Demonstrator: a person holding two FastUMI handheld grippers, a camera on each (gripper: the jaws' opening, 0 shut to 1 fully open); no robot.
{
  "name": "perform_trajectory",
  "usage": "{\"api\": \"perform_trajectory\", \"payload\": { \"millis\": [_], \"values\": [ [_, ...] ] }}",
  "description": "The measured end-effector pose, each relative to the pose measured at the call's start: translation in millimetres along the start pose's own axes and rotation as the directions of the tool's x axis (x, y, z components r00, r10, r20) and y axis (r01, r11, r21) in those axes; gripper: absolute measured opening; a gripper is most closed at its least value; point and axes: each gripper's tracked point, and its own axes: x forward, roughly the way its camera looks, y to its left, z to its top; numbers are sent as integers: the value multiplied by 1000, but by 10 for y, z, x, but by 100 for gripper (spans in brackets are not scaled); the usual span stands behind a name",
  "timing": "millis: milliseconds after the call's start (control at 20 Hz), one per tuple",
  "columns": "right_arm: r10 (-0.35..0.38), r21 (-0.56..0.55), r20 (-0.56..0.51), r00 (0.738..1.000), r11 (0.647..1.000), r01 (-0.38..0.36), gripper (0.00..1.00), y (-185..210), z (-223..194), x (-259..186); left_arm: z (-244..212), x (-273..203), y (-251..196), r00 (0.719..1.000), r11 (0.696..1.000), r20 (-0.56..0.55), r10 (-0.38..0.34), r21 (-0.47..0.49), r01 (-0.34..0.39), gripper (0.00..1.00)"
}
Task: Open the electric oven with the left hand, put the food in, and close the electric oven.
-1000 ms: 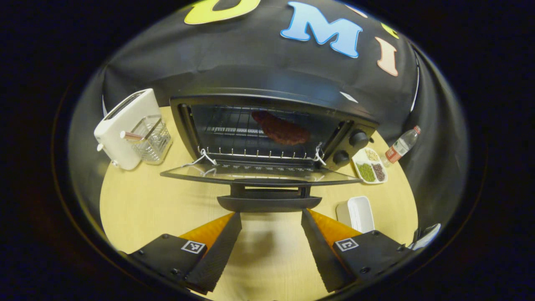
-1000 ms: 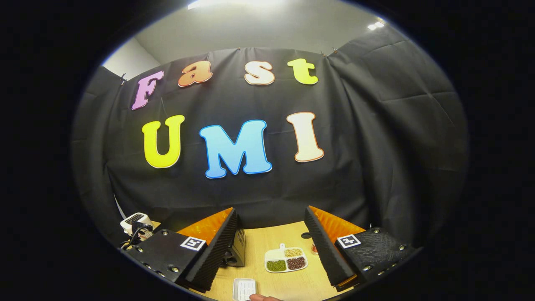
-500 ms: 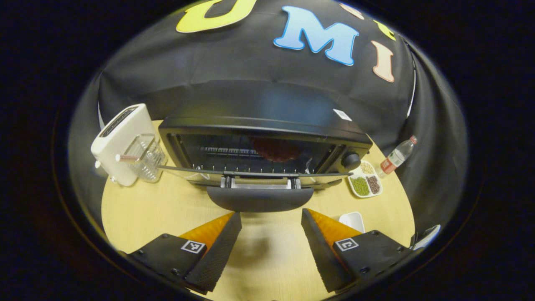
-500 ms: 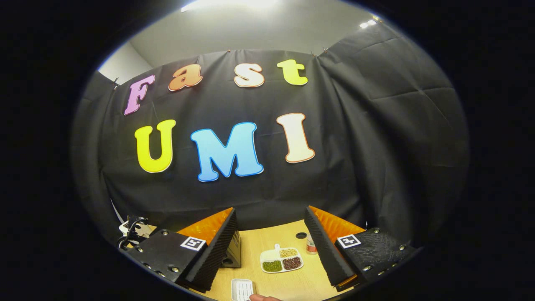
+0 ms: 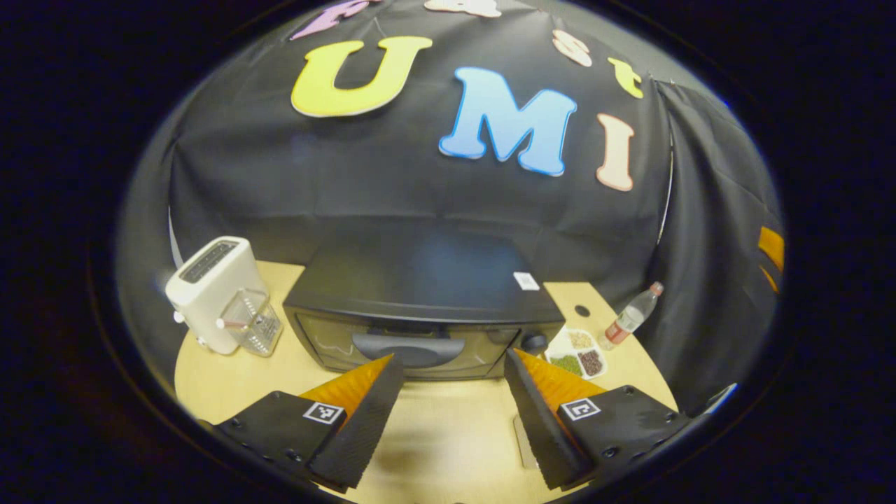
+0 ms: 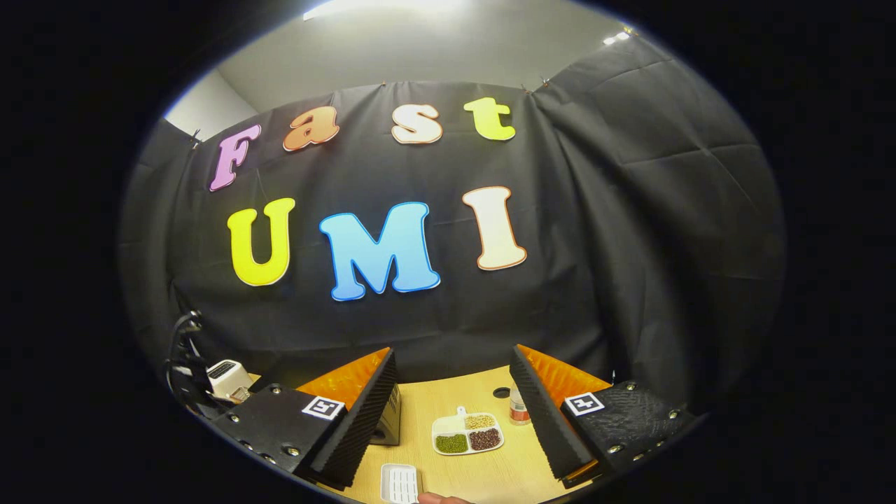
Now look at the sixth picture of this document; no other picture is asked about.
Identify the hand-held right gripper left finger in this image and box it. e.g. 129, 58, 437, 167
209, 346, 401, 491

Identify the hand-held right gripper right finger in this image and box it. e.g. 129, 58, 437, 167
507, 343, 699, 491

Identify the black electric oven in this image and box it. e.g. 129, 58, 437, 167
371, 383, 403, 447

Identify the white toaster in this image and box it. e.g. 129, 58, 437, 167
206, 360, 254, 401

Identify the plastic bottle with red label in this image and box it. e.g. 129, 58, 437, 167
509, 384, 532, 426

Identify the white rectangular dish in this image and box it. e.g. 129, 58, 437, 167
380, 463, 421, 504

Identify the white divided plate with beans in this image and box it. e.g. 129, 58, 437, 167
432, 406, 505, 457

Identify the large ceiling light panel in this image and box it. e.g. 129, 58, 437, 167
303, 0, 464, 20

